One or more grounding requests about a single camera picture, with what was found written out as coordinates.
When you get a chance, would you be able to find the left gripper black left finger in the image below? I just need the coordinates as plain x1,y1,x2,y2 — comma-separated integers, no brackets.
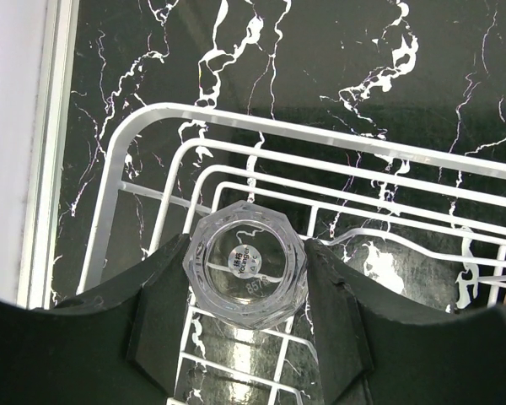
0,235,189,404

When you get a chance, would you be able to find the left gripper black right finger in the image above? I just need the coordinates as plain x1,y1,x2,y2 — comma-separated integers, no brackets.
304,239,506,404

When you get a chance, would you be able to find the small clear faceted glass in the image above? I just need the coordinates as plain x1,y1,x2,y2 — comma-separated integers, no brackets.
183,201,308,330

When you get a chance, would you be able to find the white wire dish rack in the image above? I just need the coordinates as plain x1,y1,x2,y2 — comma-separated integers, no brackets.
75,103,506,405

